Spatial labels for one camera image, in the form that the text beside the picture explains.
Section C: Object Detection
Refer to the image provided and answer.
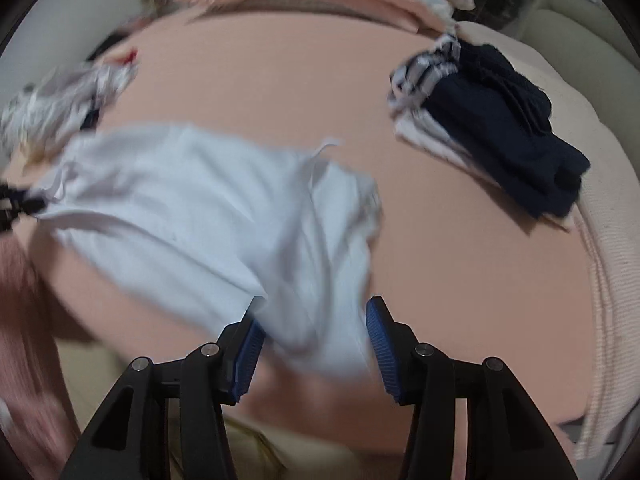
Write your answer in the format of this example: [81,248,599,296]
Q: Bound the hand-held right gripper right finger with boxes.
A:
[365,295,571,480]

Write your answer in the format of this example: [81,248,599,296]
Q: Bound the grey-green padded headboard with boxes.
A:
[520,0,640,91]

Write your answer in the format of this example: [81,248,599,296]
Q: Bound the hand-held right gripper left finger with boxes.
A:
[59,296,267,480]

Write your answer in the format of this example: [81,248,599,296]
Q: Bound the white t-shirt navy trim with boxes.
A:
[32,122,386,378]

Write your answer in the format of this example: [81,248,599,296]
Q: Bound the white shirt navy cuffs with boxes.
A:
[0,60,141,166]

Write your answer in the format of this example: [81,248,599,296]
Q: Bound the stack of folded navy clothes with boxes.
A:
[389,35,592,228]

